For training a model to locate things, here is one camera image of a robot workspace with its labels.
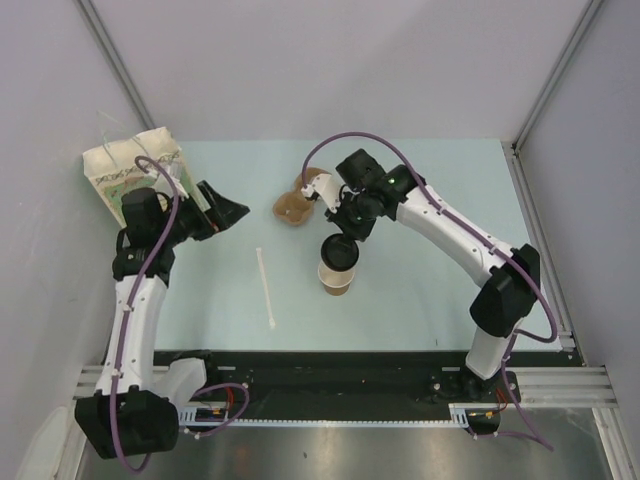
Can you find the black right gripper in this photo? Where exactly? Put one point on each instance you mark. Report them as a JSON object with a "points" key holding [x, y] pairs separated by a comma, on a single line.
{"points": [[359, 233]]}

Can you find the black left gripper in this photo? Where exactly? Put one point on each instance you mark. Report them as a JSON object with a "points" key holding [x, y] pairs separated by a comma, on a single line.
{"points": [[222, 213]]}

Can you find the black plastic cup lid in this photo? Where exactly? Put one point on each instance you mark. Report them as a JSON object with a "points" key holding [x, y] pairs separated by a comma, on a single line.
{"points": [[339, 252]]}

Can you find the brown paper coffee cup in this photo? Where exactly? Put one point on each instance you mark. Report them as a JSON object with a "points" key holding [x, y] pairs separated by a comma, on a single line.
{"points": [[334, 282]]}

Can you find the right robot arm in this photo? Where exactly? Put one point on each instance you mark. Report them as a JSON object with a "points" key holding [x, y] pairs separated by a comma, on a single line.
{"points": [[508, 278]]}

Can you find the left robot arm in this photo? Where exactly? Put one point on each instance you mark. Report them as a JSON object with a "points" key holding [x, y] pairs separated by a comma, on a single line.
{"points": [[130, 412]]}

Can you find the white paper-wrapped straw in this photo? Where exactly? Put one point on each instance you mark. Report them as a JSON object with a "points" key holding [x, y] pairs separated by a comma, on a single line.
{"points": [[264, 281]]}

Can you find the brown cardboard cup carrier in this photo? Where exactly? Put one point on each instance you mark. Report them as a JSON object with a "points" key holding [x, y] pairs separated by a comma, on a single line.
{"points": [[292, 207]]}

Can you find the green illustrated paper bag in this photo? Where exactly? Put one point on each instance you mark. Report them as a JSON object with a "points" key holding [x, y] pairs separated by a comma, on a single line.
{"points": [[112, 171]]}

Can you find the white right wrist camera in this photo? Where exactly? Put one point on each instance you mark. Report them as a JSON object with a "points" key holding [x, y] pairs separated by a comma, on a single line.
{"points": [[326, 187]]}

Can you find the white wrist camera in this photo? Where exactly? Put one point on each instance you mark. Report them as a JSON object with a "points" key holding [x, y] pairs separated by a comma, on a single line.
{"points": [[170, 183], [326, 187]]}

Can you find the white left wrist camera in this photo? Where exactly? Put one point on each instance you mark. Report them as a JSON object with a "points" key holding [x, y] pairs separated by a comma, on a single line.
{"points": [[170, 183]]}

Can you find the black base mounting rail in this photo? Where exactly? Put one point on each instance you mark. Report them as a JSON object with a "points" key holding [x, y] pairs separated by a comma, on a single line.
{"points": [[353, 385]]}

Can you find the white slotted cable duct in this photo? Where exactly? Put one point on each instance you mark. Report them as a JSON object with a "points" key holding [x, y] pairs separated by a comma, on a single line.
{"points": [[211, 418]]}

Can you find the aluminium frame post left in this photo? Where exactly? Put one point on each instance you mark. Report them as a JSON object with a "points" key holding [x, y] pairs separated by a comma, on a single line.
{"points": [[105, 43]]}

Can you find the aluminium frame post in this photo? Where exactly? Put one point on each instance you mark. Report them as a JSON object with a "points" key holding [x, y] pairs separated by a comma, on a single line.
{"points": [[574, 42], [105, 43]]}

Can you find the aluminium frame post right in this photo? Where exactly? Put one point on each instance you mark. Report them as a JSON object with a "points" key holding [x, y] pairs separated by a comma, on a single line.
{"points": [[574, 42]]}

